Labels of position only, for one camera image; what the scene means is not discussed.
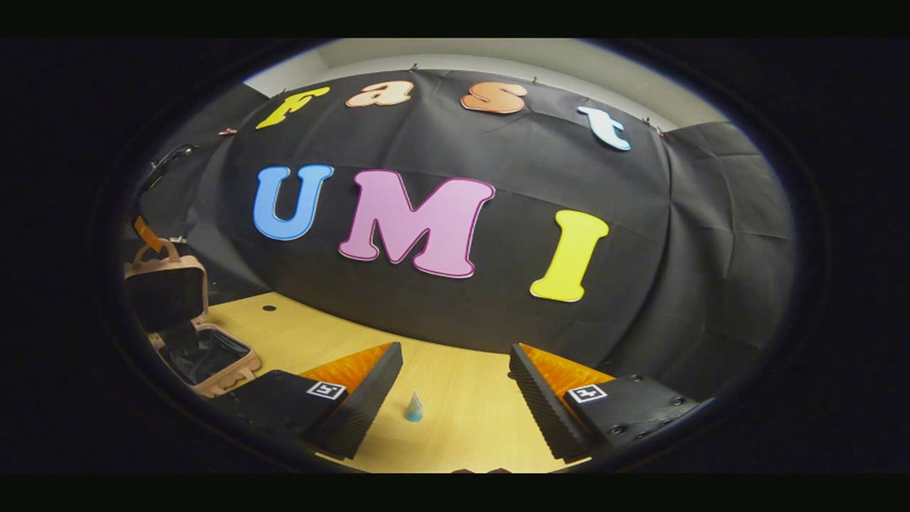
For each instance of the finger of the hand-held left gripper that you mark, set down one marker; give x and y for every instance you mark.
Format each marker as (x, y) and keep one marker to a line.
(146, 232)

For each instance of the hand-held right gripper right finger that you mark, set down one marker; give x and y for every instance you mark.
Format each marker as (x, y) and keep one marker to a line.
(547, 412)

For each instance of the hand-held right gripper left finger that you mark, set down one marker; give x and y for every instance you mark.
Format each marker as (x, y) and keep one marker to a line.
(362, 405)

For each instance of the white tube with teal cap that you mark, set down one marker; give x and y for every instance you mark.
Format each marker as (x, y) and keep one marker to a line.
(414, 411)

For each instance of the pink suitcase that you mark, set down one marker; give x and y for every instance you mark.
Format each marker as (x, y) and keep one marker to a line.
(167, 291)

